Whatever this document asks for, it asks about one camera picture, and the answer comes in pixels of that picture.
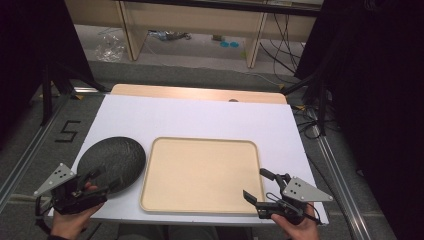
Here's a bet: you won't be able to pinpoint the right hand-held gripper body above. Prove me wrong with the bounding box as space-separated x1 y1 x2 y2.
255 173 334 225

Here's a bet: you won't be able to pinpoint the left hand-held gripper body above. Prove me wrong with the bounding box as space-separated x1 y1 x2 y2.
33 162 109 215

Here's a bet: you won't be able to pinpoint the black oval plate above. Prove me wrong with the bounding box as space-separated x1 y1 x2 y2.
76 135 147 198

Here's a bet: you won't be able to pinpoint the person's right hand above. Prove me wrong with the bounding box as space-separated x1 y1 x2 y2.
270 213 321 240

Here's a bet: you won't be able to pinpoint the person's left hand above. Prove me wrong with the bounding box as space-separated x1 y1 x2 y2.
49 182 105 240

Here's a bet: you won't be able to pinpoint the beige rectangular tray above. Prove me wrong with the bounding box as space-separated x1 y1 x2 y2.
139 136 267 215

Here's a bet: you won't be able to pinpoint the black metal stand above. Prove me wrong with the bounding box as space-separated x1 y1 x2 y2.
39 62 110 127
279 72 330 137

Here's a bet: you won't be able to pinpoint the white board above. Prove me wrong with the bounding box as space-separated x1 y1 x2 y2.
49 94 330 227

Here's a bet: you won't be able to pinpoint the wooden table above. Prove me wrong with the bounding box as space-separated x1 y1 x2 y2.
109 83 288 105

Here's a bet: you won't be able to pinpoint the black curtain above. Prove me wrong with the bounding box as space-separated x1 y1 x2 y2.
0 0 97 149
294 0 424 240

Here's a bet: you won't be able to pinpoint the clear plastic bag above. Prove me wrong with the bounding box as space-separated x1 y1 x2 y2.
94 32 126 64

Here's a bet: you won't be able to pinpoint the crumpled plastic wrapper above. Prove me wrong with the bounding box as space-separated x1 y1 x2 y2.
147 29 193 42

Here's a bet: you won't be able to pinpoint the light wooden desk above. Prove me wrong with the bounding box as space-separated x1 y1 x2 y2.
64 0 325 70

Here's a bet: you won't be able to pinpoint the right hand-held gripper cable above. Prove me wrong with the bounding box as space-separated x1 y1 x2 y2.
304 202 324 225

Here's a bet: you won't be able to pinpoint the hand-held gripper cable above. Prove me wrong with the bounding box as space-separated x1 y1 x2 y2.
304 202 324 225
34 195 54 235

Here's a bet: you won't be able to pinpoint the metal floor rail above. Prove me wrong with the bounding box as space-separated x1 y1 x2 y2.
308 105 374 240
0 86 102 209

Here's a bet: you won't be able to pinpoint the left hand-held gripper cable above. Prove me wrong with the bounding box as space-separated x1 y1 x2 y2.
34 195 54 235

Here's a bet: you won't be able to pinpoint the black floor cables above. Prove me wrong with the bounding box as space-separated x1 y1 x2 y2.
292 104 327 141

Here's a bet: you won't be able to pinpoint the black cable bundle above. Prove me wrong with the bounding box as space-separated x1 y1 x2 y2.
259 12 307 75

